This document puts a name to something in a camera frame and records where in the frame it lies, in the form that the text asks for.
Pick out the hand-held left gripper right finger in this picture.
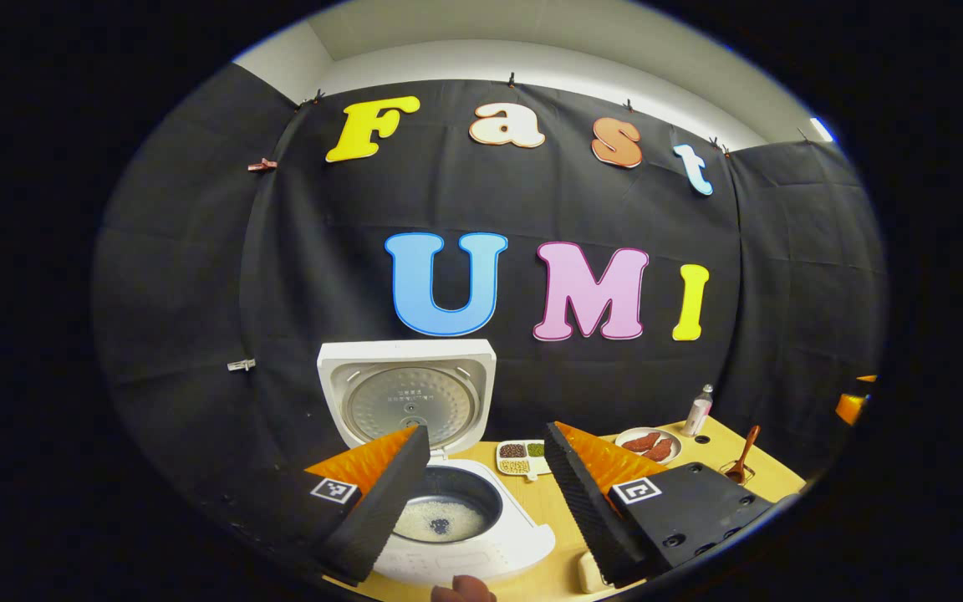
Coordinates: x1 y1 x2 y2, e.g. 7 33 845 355
543 421 800 586

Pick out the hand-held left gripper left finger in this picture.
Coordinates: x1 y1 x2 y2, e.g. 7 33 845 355
197 425 432 586

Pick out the white rice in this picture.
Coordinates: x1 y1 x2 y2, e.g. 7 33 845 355
394 497 491 543

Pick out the white rice cooker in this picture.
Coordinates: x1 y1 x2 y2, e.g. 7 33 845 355
317 339 558 586

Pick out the brown wooden spoon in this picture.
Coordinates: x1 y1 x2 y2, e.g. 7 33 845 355
724 425 762 484

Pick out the white divided grain dish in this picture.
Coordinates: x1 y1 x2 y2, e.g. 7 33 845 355
496 439 551 482

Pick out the white round plate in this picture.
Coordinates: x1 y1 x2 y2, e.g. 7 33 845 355
615 426 683 465

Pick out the small bottle with pink label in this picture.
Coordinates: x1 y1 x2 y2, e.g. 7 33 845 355
682 385 715 437

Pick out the black backdrop cloth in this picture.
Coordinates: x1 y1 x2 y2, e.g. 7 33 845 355
93 63 890 519

